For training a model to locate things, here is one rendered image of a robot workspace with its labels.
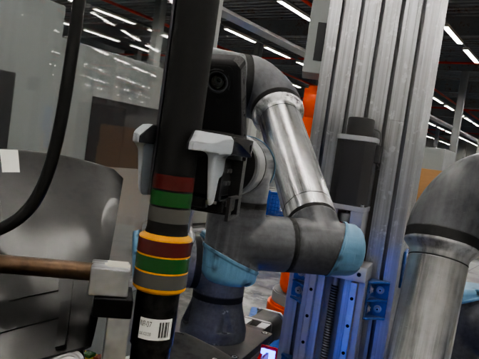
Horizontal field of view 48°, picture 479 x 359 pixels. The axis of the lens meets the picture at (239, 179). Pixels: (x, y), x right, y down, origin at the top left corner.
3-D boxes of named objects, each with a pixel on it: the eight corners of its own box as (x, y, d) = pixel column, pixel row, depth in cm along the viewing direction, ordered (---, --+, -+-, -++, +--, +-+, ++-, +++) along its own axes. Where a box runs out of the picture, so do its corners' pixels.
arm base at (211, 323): (197, 317, 134) (203, 278, 133) (254, 333, 128) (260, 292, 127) (167, 333, 120) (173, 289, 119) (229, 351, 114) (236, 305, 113)
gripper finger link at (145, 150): (132, 199, 41) (186, 196, 49) (142, 122, 41) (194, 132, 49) (98, 193, 42) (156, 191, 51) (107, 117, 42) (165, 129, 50)
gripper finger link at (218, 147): (219, 213, 40) (229, 203, 49) (230, 134, 40) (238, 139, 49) (178, 207, 40) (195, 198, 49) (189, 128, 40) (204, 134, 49)
